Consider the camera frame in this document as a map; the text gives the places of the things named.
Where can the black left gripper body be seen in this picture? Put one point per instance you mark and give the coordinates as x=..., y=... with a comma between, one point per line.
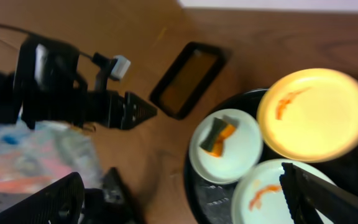
x=51, y=88

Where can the black rectangular water tray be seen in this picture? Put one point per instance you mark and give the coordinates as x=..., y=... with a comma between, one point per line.
x=188, y=77

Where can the green and yellow scrub sponge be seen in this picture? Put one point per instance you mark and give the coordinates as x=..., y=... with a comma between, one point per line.
x=213, y=143

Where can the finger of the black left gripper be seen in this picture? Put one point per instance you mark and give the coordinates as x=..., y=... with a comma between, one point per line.
x=135, y=111

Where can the light green plate with stain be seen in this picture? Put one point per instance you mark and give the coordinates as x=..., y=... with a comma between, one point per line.
x=259, y=199

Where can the yellow plate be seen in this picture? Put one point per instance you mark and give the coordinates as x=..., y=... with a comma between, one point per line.
x=311, y=115

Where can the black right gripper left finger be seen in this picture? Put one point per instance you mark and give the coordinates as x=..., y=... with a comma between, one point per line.
x=59, y=203

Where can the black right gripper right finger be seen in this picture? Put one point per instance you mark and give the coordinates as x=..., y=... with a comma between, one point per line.
x=307, y=195

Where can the colourful plastic bag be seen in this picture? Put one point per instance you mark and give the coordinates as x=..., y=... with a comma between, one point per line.
x=31, y=159

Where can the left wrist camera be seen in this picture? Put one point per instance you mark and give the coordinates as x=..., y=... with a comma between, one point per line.
x=117, y=67

